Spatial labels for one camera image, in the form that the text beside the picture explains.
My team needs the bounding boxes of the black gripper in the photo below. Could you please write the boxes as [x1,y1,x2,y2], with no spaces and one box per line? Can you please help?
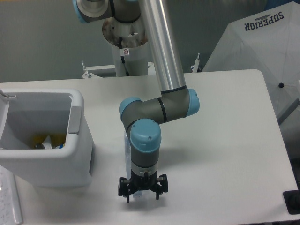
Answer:
[118,170,168,203]

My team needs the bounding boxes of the colourful snack wrapper bag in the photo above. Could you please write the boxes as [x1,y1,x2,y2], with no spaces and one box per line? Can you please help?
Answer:
[55,143,65,149]

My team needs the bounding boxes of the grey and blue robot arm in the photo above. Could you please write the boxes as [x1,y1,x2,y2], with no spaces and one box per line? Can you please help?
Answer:
[73,0,200,199]

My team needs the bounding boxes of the white plastic trash can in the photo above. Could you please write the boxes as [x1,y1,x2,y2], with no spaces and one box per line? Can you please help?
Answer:
[0,88,94,187]

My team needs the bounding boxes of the crushed clear plastic bottle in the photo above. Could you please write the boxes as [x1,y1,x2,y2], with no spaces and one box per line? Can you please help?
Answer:
[124,132,143,199]

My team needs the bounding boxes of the black device at table edge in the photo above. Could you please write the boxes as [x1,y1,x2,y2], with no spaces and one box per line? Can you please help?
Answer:
[283,190,300,215]

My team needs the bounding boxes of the white umbrella with lettering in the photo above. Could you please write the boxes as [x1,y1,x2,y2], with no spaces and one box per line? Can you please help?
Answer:
[203,1,300,122]

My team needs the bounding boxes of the white metal bracket with bolts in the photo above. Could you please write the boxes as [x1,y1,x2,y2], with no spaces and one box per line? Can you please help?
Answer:
[81,60,116,79]

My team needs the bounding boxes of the black cable on pedestal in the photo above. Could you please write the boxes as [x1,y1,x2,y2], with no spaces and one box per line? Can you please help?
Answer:
[118,36,130,76]

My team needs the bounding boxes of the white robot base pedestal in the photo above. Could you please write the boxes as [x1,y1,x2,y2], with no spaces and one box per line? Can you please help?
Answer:
[102,17,149,77]

